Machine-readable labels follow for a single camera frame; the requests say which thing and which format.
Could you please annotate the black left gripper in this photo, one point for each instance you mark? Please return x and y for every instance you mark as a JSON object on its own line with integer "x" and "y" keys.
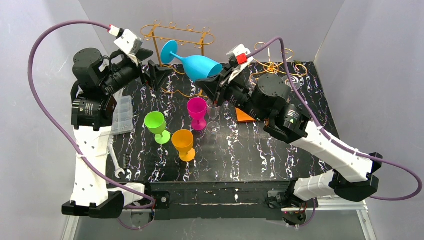
{"x": 143, "y": 71}

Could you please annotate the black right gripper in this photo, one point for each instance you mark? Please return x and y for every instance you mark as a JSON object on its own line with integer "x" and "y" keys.
{"x": 221, "y": 85}

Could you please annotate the blue plastic wine glass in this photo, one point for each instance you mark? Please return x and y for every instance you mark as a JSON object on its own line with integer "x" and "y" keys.
{"x": 195, "y": 66}

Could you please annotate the green plastic wine glass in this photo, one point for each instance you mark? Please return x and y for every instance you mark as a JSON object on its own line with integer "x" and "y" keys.
{"x": 156, "y": 123}

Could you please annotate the orange plastic wine glass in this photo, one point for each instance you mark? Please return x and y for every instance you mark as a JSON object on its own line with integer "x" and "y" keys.
{"x": 183, "y": 141}

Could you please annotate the clear wine glass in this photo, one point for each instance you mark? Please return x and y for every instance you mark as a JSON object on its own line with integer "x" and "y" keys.
{"x": 296, "y": 82}
{"x": 213, "y": 112}

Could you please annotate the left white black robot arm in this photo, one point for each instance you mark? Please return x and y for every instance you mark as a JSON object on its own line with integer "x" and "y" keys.
{"x": 98, "y": 78}

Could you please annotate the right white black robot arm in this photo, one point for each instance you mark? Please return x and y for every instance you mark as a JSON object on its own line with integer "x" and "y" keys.
{"x": 351, "y": 176}

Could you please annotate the magenta plastic wine glass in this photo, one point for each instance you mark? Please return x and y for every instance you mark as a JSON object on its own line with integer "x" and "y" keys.
{"x": 197, "y": 109}

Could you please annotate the gold rectangular hanging rack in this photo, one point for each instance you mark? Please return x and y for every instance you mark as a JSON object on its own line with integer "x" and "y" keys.
{"x": 168, "y": 39}

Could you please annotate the clear plastic screw box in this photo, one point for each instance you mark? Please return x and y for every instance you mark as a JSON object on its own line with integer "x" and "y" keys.
{"x": 123, "y": 116}

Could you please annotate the black bit strip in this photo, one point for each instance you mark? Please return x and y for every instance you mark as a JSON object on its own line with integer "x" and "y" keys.
{"x": 126, "y": 160}

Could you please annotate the silver wrench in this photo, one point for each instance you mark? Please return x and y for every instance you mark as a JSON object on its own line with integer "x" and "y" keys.
{"x": 118, "y": 169}

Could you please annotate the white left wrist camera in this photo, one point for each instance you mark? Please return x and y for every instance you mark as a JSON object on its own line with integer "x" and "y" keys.
{"x": 128, "y": 42}

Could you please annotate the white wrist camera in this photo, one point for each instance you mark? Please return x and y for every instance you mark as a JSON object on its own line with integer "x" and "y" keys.
{"x": 239, "y": 60}
{"x": 128, "y": 42}

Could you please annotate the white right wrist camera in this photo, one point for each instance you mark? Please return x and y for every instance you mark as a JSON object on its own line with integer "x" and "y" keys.
{"x": 239, "y": 60}

